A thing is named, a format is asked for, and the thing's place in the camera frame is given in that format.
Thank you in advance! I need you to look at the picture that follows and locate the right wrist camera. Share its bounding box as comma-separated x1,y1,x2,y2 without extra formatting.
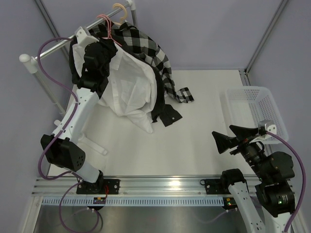
258,120,277,135

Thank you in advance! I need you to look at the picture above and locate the pink wire hanger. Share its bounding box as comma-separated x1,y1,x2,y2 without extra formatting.
97,14,122,47

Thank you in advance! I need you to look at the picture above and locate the white plastic basket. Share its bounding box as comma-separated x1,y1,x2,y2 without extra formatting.
225,86,289,141

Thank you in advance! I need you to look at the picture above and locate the beige wooden hanger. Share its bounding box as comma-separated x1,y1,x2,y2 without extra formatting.
112,3,128,25

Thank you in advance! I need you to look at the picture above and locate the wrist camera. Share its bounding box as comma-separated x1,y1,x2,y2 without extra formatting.
258,120,277,135
75,27,99,47

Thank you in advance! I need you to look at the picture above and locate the white slotted cable duct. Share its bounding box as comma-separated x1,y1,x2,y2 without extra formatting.
41,196,224,207

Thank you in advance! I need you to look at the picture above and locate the black white checkered shirt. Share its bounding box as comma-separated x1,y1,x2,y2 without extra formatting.
88,23,195,104

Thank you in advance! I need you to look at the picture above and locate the aluminium mounting rail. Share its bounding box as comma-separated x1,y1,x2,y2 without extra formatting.
31,176,211,197

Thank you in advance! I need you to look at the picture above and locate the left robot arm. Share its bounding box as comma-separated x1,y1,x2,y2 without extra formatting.
37,39,117,194

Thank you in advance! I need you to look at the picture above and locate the black pinstripe shirt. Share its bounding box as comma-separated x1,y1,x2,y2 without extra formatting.
69,39,182,127

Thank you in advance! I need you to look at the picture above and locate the metal clothes rack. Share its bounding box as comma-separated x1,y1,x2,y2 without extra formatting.
19,0,138,116

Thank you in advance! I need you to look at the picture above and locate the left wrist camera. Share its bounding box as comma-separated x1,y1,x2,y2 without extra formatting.
75,27,99,47

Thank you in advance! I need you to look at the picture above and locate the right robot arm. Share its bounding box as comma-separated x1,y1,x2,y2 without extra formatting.
212,121,295,233

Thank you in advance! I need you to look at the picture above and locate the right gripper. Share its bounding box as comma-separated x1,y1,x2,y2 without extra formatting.
212,124,270,181

